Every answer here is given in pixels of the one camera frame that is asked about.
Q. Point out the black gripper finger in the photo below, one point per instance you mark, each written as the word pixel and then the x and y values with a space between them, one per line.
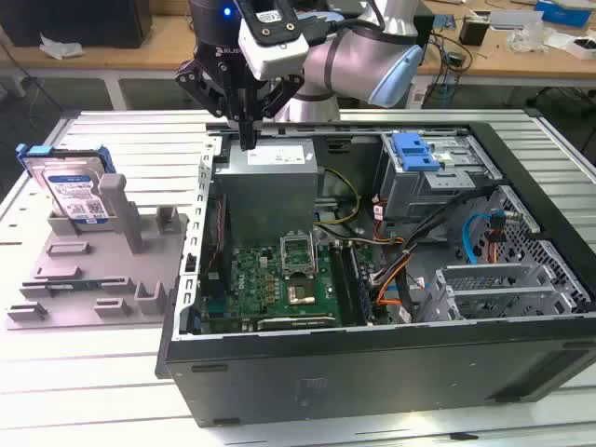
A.
pixel 286 90
pixel 200 81

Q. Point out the hard disk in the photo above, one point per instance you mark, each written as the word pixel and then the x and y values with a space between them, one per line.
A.
pixel 74 195

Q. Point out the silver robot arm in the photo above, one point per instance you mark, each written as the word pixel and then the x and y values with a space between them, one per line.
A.
pixel 354 60

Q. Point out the wooden desk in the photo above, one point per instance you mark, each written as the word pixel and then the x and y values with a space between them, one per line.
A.
pixel 163 51

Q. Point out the grey power supply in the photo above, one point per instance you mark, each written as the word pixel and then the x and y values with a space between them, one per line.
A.
pixel 265 195

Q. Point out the large black box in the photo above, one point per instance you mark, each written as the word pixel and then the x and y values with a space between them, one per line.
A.
pixel 70 23

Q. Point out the blue plastic drive latch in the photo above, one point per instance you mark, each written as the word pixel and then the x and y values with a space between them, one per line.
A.
pixel 414 153

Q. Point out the crumpled white paper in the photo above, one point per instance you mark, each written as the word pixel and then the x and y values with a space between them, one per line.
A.
pixel 60 49

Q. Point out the grey metal drive cage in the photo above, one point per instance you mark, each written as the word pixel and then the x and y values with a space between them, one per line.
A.
pixel 419 195

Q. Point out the green motherboard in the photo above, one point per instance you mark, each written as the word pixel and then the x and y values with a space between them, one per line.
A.
pixel 261 279

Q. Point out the small black box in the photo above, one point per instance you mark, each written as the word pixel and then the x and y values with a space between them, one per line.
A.
pixel 472 32

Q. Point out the RAM slot with black clips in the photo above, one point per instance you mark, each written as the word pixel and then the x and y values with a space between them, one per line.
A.
pixel 339 284
pixel 354 284

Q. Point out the RAM slot with white clips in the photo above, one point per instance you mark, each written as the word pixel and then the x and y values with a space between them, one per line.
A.
pixel 362 284
pixel 346 284

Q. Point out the CPU socket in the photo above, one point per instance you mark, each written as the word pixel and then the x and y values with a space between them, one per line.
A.
pixel 302 293

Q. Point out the grey parts rack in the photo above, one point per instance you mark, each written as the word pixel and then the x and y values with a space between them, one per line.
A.
pixel 84 265

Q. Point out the black graphics card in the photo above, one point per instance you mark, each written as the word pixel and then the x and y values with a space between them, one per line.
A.
pixel 298 322

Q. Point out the blue cardboard box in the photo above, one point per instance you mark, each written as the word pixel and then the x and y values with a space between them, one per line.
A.
pixel 563 14

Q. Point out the black PC case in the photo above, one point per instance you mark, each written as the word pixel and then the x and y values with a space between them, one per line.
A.
pixel 372 372

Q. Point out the white tray with black insert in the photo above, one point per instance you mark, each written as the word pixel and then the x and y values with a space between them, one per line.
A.
pixel 582 49

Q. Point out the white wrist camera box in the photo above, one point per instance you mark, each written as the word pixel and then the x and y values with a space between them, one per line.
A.
pixel 274 51

